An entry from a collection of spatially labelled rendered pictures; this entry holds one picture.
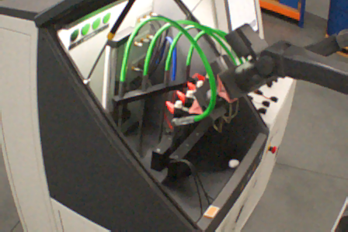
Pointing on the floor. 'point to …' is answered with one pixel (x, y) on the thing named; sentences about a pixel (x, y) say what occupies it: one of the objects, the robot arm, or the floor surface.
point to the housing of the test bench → (29, 95)
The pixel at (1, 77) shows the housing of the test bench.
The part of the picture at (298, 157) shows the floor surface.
